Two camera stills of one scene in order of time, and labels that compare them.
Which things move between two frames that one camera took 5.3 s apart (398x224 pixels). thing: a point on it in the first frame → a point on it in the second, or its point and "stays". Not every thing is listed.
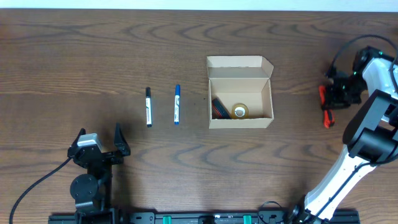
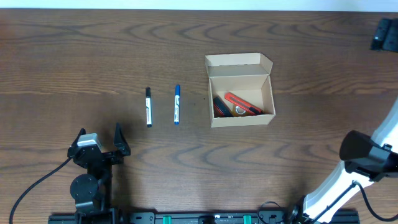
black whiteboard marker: [148, 107] stays
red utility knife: [328, 114] → [236, 99]
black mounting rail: [121, 218] stays
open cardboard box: [240, 79] stays
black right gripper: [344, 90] → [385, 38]
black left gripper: [106, 156] stays
